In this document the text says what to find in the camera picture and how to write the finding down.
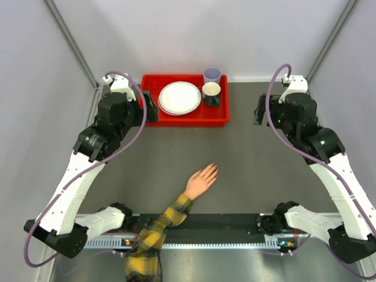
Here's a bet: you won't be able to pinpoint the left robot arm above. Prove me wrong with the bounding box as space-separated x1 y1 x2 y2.
23 90 158 259

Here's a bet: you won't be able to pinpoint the yellow plaid sleeve forearm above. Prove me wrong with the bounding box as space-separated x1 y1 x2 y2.
125 194 193 281

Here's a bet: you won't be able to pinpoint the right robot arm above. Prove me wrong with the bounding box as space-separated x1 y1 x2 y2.
254 93 375 264

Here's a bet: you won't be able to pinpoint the mannequin hand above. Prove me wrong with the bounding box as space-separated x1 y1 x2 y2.
183 163 219 200

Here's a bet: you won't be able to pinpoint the white paper plates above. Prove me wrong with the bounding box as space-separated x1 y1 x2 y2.
158 81 202 116

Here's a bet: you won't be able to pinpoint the red plastic tray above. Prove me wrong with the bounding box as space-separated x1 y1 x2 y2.
141 74 230 127

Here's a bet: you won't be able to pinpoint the dark green mug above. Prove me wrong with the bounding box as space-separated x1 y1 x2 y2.
202 82 221 107

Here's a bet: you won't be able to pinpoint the lavender plastic cup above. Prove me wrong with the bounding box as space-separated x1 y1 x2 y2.
203 68 222 84

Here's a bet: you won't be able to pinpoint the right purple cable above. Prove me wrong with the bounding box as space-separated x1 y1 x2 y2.
266 63 376 279

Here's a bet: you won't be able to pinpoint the purple cable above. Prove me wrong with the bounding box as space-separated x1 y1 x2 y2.
266 63 376 279
24 70 147 267

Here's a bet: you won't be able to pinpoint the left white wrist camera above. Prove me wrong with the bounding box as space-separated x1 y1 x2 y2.
102 75 136 102

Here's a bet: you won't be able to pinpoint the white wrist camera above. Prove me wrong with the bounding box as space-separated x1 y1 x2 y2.
278 75 308 103
102 75 136 102

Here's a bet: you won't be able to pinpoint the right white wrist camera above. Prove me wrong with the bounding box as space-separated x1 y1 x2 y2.
278 75 308 103

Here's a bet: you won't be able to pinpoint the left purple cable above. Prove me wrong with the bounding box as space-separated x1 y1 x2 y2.
24 70 147 267

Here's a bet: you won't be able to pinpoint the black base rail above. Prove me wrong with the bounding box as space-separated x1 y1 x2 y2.
129 213 277 237

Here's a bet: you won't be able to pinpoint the slotted cable duct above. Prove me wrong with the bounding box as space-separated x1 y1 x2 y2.
84 236 296 250

